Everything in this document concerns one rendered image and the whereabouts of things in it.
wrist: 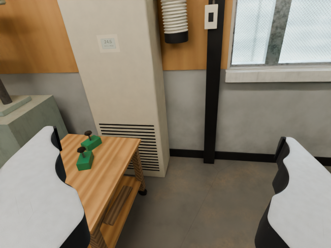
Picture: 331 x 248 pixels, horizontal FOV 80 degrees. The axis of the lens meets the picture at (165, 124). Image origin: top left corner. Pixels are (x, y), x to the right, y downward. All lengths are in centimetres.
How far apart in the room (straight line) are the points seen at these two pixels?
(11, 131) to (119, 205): 87
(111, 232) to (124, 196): 25
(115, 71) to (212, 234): 123
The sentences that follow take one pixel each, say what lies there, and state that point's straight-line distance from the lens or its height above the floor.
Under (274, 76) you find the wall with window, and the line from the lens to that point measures 158.
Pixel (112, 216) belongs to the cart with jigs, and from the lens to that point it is 140.
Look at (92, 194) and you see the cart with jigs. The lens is 109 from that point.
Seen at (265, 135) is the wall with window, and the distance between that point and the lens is 187.
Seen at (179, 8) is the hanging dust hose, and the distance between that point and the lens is 132.
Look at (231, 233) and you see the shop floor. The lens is 152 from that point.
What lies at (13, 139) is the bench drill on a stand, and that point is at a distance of 172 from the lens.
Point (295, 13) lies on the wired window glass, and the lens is 166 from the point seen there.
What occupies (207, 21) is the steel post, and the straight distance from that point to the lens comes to 139.
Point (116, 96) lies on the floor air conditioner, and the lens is 144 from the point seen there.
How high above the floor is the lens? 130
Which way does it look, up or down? 31 degrees down
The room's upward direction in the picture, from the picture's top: 5 degrees counter-clockwise
